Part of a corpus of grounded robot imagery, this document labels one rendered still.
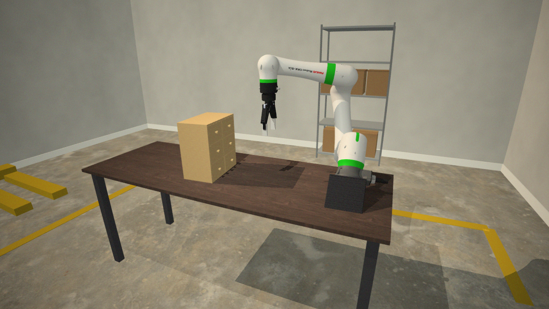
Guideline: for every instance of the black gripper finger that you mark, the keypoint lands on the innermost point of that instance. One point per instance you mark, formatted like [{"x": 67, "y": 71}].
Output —
[
  {"x": 273, "y": 116},
  {"x": 264, "y": 119}
]

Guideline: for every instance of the light wooden chest of drawers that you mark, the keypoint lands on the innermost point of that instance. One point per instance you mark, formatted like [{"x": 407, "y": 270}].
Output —
[{"x": 194, "y": 145}]

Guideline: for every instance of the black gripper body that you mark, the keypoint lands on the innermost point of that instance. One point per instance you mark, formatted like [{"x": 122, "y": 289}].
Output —
[{"x": 268, "y": 98}]

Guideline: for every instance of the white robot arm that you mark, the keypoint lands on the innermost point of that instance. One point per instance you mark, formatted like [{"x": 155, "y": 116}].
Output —
[{"x": 350, "y": 145}]

